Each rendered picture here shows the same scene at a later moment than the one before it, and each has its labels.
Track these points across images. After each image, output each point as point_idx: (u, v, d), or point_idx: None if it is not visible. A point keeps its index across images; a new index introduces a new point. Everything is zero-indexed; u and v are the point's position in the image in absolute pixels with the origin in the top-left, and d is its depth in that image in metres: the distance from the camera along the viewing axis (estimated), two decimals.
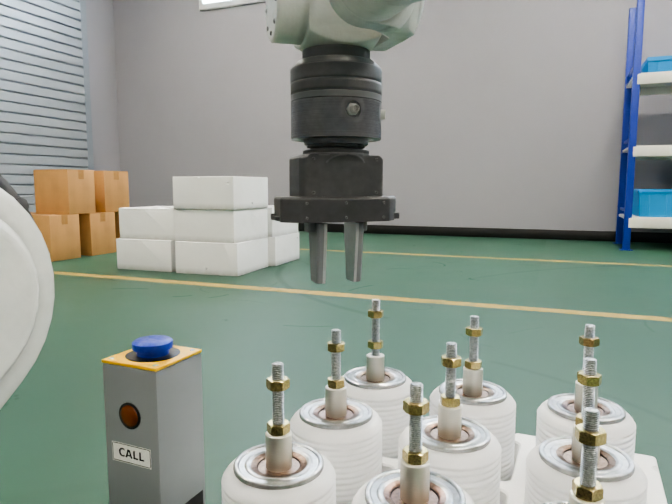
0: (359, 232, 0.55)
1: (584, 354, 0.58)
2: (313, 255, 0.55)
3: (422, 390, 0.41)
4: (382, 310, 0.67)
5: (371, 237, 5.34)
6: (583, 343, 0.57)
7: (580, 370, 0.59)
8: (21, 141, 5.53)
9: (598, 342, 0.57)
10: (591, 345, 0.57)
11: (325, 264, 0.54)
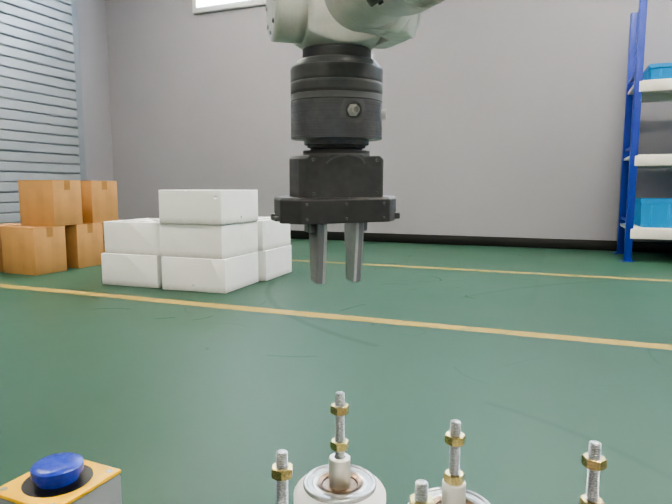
0: (359, 232, 0.55)
1: (588, 477, 0.47)
2: (313, 255, 0.55)
3: None
4: (347, 405, 0.57)
5: (367, 246, 5.24)
6: (587, 466, 0.47)
7: (583, 494, 0.48)
8: (10, 147, 5.42)
9: (605, 464, 0.47)
10: (596, 469, 0.47)
11: (325, 264, 0.54)
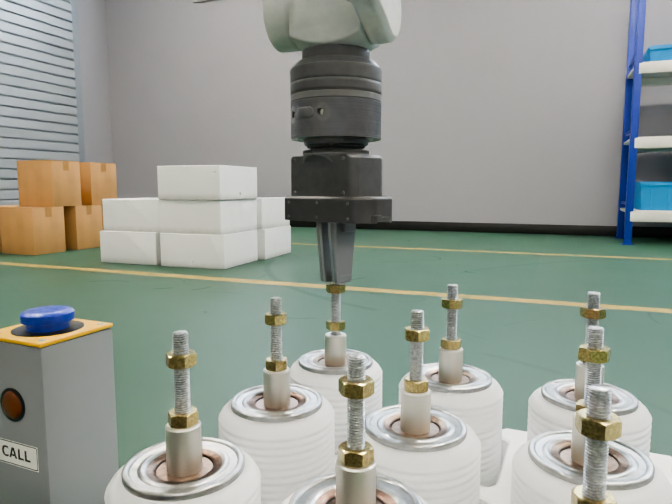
0: None
1: (587, 329, 0.47)
2: (346, 255, 0.55)
3: (364, 364, 0.30)
4: None
5: None
6: (586, 315, 0.46)
7: None
8: (9, 134, 5.41)
9: (604, 313, 0.46)
10: (595, 318, 0.46)
11: (347, 261, 0.56)
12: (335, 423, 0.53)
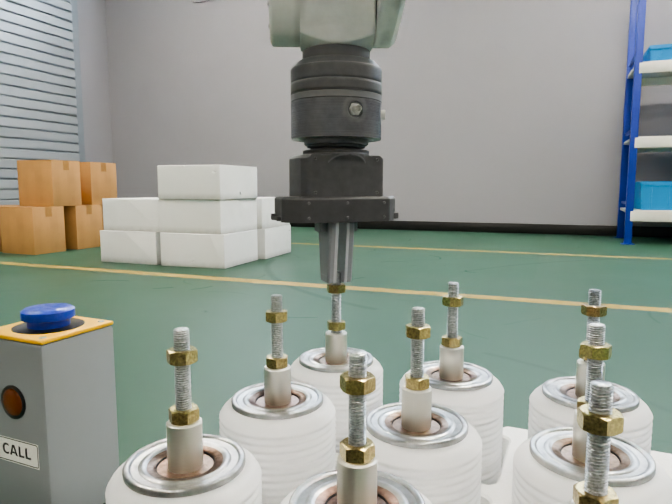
0: (350, 232, 0.54)
1: (588, 326, 0.47)
2: (324, 255, 0.55)
3: (365, 360, 0.30)
4: (341, 285, 0.56)
5: (367, 232, 5.23)
6: (587, 313, 0.46)
7: None
8: (9, 134, 5.41)
9: (605, 311, 0.46)
10: (596, 315, 0.46)
11: (336, 263, 0.55)
12: (336, 421, 0.53)
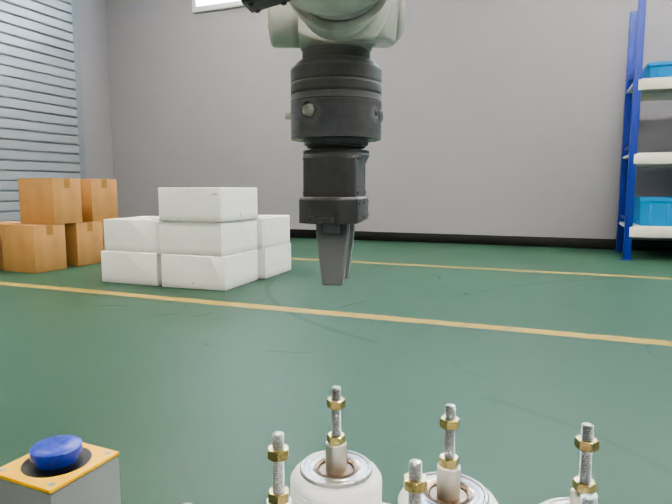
0: (316, 233, 0.54)
1: (581, 459, 0.48)
2: None
3: None
4: (335, 402, 0.57)
5: None
6: (580, 448, 0.47)
7: (576, 476, 0.49)
8: (10, 146, 5.43)
9: (597, 446, 0.47)
10: (589, 451, 0.47)
11: None
12: None
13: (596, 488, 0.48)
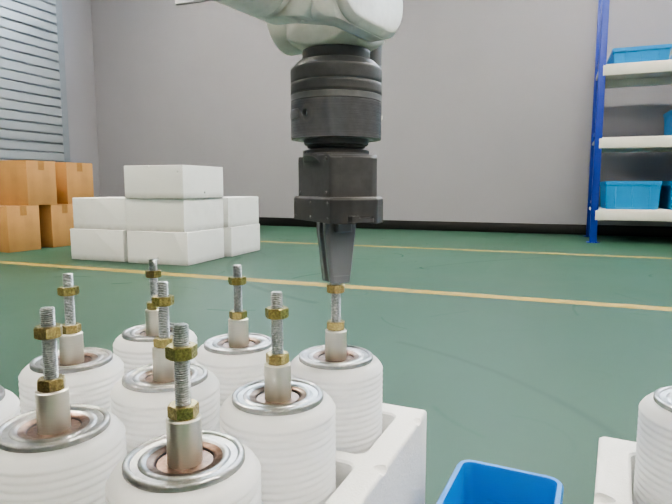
0: None
1: (337, 300, 0.57)
2: (342, 255, 0.55)
3: (50, 314, 0.39)
4: (150, 271, 0.65)
5: None
6: (336, 288, 0.57)
7: (343, 321, 0.56)
8: None
9: (327, 288, 0.56)
10: (330, 289, 0.57)
11: (349, 262, 0.56)
12: None
13: (326, 325, 0.56)
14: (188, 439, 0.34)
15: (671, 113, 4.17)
